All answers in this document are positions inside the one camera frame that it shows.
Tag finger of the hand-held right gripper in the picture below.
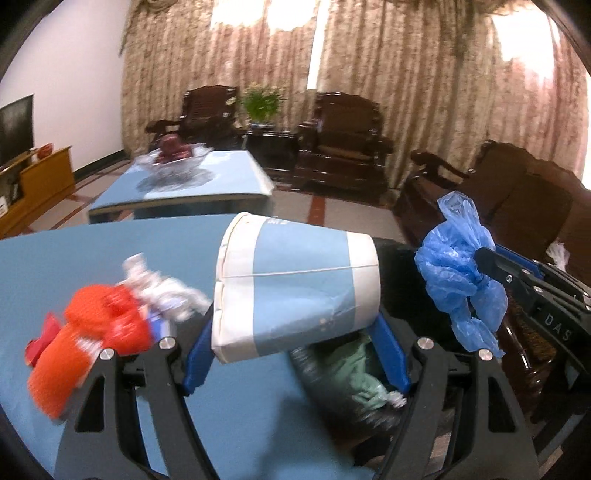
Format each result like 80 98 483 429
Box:
496 246 591 299
474 248 591 315

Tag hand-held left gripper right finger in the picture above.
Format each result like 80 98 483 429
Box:
372 316 541 480

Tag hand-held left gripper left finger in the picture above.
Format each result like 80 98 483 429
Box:
55 318 218 480

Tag blue plastic bag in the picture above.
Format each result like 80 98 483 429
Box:
414 191 509 361

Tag white wrapper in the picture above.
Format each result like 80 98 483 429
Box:
123 253 212 321

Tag black trash bin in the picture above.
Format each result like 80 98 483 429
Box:
287 237 467 468

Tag red snack wrapper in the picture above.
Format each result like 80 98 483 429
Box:
104 295 157 357

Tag blue and white paper cup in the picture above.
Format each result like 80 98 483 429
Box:
211 212 382 365

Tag orange foam fruit net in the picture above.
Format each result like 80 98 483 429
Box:
27 283 141 422

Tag white plastic bag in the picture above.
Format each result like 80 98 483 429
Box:
547 242 572 269

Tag green plastic bag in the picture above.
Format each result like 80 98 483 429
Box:
318 336 408 412

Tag dark wooden sofa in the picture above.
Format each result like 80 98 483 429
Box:
392 140 591 430

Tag blue tablecloth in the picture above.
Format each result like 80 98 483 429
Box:
0 213 386 480

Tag blue-topped coffee table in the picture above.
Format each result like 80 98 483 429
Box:
87 150 276 225

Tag glass fruit bowl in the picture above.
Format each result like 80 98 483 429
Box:
135 143 216 186

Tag dark wooden armchair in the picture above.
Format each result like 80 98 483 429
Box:
145 85 246 154
294 91 396 205

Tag red apples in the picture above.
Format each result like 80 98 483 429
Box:
154 133 193 163

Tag dark wooden side table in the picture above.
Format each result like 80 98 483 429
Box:
239 126 302 184

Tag yellow wooden television cabinet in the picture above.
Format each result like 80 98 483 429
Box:
0 145 77 239

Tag beige patterned curtains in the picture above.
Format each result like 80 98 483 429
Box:
120 0 591 195

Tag green potted plant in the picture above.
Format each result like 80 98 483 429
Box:
240 83 288 128

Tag black television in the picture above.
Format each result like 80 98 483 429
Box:
0 94 36 163

